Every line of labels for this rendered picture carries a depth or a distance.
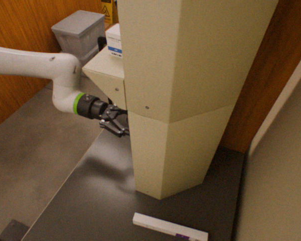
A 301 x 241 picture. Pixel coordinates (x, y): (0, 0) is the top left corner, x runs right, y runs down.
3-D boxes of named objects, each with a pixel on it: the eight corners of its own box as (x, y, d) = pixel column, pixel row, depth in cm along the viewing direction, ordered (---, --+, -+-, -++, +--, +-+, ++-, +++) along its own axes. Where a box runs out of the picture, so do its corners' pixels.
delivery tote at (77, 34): (109, 37, 303) (106, 14, 278) (84, 59, 266) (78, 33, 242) (85, 32, 314) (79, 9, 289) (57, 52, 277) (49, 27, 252)
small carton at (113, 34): (135, 50, 55) (134, 27, 51) (125, 59, 52) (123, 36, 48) (119, 45, 57) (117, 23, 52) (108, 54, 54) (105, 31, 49)
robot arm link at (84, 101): (92, 107, 93) (80, 121, 87) (87, 86, 84) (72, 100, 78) (104, 111, 91) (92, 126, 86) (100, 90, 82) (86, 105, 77)
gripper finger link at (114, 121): (108, 110, 81) (105, 112, 81) (125, 128, 75) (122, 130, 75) (110, 117, 84) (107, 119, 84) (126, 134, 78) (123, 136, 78)
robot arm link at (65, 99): (64, 103, 97) (46, 111, 87) (64, 77, 91) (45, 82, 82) (91, 112, 93) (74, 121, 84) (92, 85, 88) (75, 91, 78)
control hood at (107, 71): (169, 50, 74) (171, 21, 67) (127, 111, 54) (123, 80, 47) (139, 44, 77) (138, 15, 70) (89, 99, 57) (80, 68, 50)
